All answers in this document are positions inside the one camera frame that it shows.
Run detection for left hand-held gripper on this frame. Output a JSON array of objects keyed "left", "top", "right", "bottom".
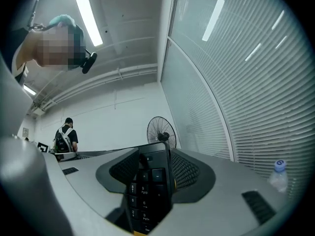
[{"left": 36, "top": 142, "right": 77, "bottom": 162}]

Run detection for grey black backpack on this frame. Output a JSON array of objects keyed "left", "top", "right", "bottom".
[{"left": 54, "top": 127, "right": 74, "bottom": 154}]

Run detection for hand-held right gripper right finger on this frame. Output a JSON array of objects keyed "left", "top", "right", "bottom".
[{"left": 150, "top": 148, "right": 295, "bottom": 236}]

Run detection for person's head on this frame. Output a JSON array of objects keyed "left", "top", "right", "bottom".
[{"left": 15, "top": 21, "right": 86, "bottom": 71}]

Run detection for white ceiling pipes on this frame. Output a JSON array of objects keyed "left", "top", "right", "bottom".
[{"left": 31, "top": 66, "right": 158, "bottom": 113}]

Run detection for black head camera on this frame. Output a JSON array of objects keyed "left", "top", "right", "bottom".
[{"left": 81, "top": 52, "right": 98, "bottom": 75}]

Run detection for black keyboard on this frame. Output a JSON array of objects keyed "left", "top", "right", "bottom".
[{"left": 59, "top": 141, "right": 177, "bottom": 236}]

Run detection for long ceiling light panel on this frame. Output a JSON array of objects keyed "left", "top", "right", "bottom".
[{"left": 73, "top": 0, "right": 104, "bottom": 47}]

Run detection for black standing fan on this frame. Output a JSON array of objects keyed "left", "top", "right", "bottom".
[{"left": 146, "top": 116, "right": 177, "bottom": 149}]

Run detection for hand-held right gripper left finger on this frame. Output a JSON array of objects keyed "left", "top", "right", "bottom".
[{"left": 43, "top": 147, "right": 140, "bottom": 236}]

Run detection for dark blue striped shirt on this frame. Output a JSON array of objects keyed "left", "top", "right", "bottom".
[{"left": 4, "top": 28, "right": 31, "bottom": 86}]

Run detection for clear water bottle blue cap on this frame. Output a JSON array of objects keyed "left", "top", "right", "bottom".
[{"left": 268, "top": 159, "right": 289, "bottom": 194}]

